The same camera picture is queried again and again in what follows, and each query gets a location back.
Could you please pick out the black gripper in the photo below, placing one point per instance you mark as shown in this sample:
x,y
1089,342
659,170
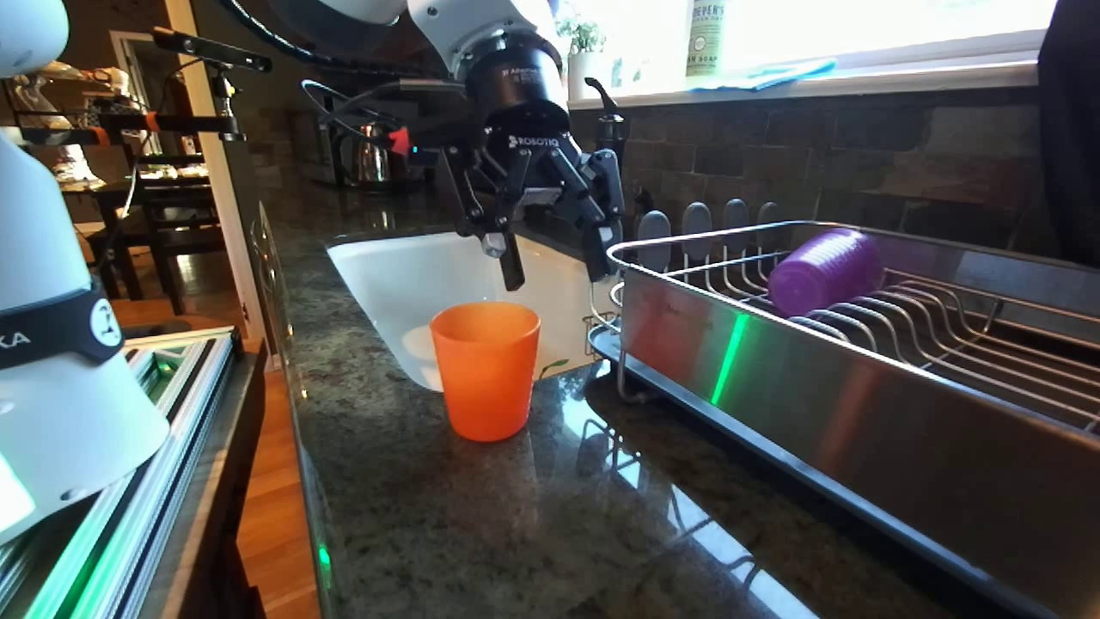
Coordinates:
x,y
522,160

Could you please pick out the orange plastic cup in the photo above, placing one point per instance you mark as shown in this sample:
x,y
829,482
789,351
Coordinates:
x,y
485,380

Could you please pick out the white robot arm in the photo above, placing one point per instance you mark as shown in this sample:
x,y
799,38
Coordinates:
x,y
57,399

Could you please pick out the purple plastic cup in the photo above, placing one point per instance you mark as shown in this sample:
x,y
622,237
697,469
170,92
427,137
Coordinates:
x,y
828,272

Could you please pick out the white vase with plant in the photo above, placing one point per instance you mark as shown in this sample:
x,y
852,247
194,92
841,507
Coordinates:
x,y
579,73

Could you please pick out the metal kettle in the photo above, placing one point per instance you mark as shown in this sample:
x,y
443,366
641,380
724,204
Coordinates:
x,y
366,160

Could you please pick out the teal flat object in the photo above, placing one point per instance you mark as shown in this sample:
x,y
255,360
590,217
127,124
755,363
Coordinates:
x,y
791,73

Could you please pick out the dark wooden dining furniture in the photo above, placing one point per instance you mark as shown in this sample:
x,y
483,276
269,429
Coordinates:
x,y
175,227

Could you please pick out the person in dark clothing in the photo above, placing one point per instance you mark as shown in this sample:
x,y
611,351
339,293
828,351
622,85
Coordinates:
x,y
1077,139

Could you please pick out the grey plastic cup holder rail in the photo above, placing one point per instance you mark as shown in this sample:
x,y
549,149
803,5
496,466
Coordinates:
x,y
697,217

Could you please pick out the aluminium frame robot cart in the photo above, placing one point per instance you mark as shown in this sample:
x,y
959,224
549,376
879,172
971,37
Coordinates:
x,y
175,460

